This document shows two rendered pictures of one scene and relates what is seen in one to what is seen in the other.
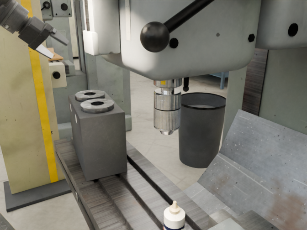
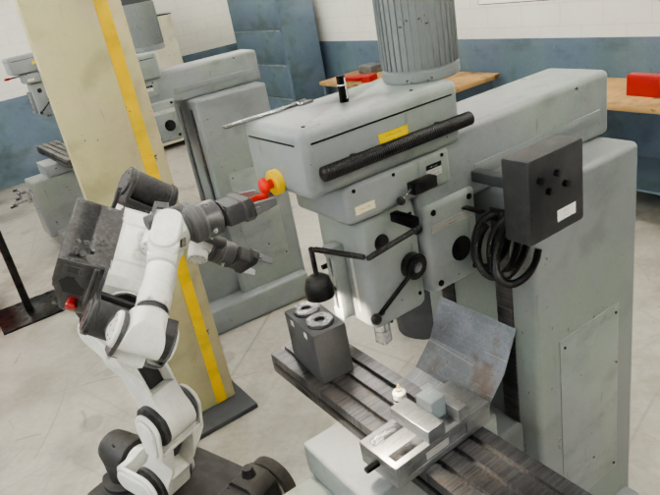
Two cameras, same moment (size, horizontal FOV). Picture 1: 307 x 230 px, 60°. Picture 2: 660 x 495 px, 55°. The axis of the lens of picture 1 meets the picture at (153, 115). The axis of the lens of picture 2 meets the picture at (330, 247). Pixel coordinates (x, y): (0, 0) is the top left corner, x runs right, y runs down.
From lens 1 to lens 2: 1.36 m
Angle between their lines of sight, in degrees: 3
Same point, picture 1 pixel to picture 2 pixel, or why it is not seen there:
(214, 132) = not seen: hidden behind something
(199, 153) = (427, 316)
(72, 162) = (302, 371)
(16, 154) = not seen: hidden behind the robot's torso
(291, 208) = (484, 374)
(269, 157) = (467, 337)
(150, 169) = (372, 363)
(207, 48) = (398, 307)
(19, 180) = not seen: hidden behind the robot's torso
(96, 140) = (326, 350)
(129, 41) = (360, 311)
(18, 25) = (232, 261)
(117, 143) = (342, 348)
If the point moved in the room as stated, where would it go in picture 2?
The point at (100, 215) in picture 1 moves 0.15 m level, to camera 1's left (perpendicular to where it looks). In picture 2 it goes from (346, 406) to (299, 414)
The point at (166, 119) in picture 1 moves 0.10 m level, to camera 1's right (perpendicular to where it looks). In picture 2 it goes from (383, 337) to (418, 330)
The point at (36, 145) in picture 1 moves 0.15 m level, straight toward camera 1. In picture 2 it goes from (191, 354) to (200, 365)
